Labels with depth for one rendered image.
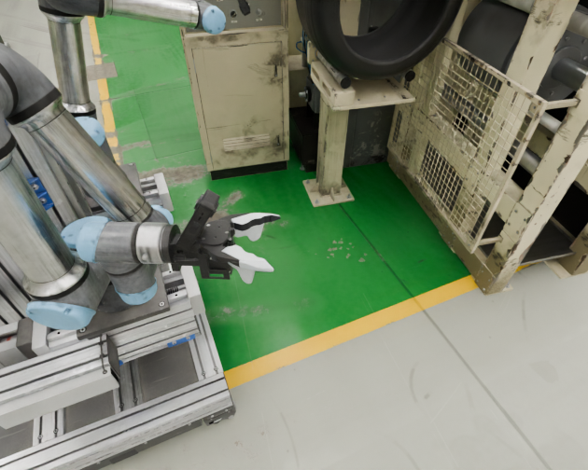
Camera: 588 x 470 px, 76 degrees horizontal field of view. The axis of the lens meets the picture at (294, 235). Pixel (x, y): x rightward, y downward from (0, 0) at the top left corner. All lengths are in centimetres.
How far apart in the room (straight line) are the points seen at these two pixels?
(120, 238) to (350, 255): 154
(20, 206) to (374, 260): 169
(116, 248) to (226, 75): 168
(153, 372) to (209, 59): 156
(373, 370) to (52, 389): 117
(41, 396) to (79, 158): 61
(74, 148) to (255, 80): 164
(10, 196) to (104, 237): 14
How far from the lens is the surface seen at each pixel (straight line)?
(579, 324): 224
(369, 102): 173
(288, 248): 210
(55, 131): 78
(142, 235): 70
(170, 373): 153
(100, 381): 112
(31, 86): 76
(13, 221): 76
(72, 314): 87
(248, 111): 238
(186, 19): 134
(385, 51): 189
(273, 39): 226
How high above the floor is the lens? 154
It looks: 45 degrees down
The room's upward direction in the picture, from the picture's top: straight up
